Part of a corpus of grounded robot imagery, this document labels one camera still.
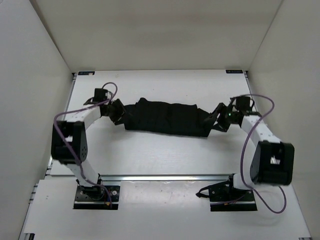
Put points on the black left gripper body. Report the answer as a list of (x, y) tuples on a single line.
[(115, 111)]

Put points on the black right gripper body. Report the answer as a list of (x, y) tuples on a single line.
[(225, 118)]

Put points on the black pleated skirt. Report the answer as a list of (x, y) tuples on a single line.
[(167, 118)]

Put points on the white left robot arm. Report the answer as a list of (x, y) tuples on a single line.
[(69, 143)]

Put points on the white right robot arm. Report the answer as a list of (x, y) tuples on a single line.
[(265, 160)]

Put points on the right blue corner label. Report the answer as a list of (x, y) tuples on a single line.
[(234, 71)]

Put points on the blue corner label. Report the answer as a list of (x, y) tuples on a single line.
[(86, 73), (234, 71)]

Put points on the left blue corner label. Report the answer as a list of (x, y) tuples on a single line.
[(86, 73)]

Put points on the aluminium table edge rail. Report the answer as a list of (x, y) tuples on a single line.
[(163, 178)]

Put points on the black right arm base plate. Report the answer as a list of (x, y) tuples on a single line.
[(224, 198)]

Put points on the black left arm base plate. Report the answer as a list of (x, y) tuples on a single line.
[(92, 198)]

